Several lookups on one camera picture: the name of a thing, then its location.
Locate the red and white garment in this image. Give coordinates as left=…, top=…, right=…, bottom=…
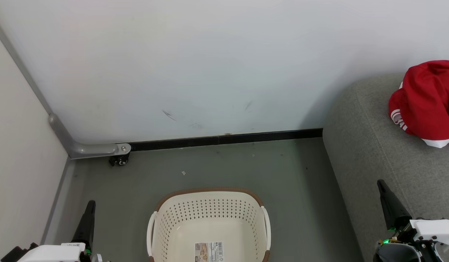
left=388, top=60, right=449, bottom=148

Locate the grey metal partition frame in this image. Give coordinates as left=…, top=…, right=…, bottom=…
left=0, top=15, right=131, bottom=159

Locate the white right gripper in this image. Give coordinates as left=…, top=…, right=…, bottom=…
left=374, top=179, right=449, bottom=262

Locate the barcode label sticker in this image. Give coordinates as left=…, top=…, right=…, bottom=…
left=195, top=242, right=224, bottom=262

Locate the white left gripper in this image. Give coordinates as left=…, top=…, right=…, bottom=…
left=17, top=200, right=103, bottom=262

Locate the black caster wheel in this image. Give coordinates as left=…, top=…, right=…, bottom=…
left=109, top=154, right=130, bottom=167

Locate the grey fabric sofa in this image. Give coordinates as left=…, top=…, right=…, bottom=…
left=323, top=73, right=449, bottom=262

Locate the beige perforated laundry basket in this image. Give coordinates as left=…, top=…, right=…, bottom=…
left=147, top=187, right=271, bottom=262

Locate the black baseboard strip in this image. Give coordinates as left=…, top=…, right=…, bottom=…
left=130, top=128, right=323, bottom=152

